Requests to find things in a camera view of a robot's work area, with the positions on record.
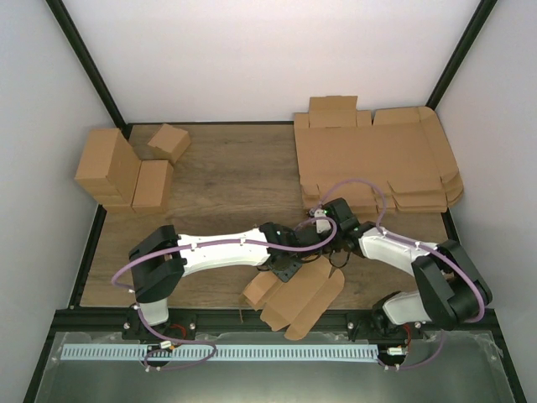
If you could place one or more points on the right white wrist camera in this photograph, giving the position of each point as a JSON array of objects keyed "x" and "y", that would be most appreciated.
[{"x": 322, "y": 224}]

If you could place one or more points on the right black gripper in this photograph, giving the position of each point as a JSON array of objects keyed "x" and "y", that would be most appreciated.
[{"x": 322, "y": 253}]

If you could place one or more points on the light blue slotted cable duct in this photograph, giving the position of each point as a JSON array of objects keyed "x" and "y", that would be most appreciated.
[{"x": 224, "y": 353}]

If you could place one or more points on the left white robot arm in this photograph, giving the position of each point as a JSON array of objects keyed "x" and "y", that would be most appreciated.
[{"x": 167, "y": 257}]

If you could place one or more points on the stack of flat cardboard blanks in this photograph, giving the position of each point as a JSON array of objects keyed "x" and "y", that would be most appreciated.
[{"x": 396, "y": 158}]

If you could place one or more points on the tall folded cardboard box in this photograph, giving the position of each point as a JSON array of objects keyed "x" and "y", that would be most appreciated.
[{"x": 108, "y": 169}]

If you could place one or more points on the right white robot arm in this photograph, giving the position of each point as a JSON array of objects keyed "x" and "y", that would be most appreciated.
[{"x": 450, "y": 289}]

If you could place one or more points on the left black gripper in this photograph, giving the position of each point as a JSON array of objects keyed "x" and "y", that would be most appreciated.
[{"x": 285, "y": 274}]

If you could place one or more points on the clear plastic sheet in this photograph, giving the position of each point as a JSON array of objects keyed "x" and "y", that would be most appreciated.
[{"x": 441, "y": 367}]

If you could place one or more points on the small tilted cardboard box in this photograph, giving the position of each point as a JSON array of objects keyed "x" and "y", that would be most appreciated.
[{"x": 169, "y": 143}]

